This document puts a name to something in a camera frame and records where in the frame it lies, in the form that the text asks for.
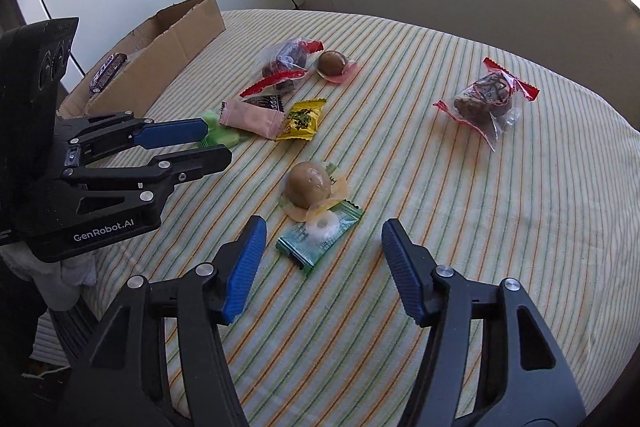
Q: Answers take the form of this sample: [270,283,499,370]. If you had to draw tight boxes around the green candy clear wrapper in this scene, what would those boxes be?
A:
[198,109,250,150]

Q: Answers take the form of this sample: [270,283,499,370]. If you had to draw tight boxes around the black patterned candy packet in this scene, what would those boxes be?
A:
[244,94,284,113]

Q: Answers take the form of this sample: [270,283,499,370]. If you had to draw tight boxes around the red clear meat snack pack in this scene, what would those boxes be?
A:
[239,38,324,98]

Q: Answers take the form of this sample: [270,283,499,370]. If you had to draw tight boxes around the braised egg red pack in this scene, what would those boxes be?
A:
[316,50,359,84]

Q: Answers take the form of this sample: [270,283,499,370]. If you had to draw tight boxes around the red clear date snack pack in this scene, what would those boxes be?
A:
[434,57,539,152]

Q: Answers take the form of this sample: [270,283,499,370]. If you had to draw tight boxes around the gloved hand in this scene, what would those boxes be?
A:
[1,243,96,311]

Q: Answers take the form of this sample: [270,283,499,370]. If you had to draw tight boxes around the cardboard box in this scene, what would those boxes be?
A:
[58,0,226,118]

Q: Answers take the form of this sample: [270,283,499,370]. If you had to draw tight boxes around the snickers bar in box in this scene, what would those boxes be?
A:
[89,52,128,95]

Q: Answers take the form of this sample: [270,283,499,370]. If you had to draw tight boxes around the pink snack packet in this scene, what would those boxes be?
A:
[219,100,285,140]

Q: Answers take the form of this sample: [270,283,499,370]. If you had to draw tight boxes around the yellow candy packet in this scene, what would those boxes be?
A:
[276,98,326,141]

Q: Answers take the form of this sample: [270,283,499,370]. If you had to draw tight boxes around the green mint candy packet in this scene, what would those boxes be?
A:
[276,199,364,273]

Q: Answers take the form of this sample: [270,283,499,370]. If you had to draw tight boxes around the striped tablecloth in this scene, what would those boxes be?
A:
[84,10,639,426]

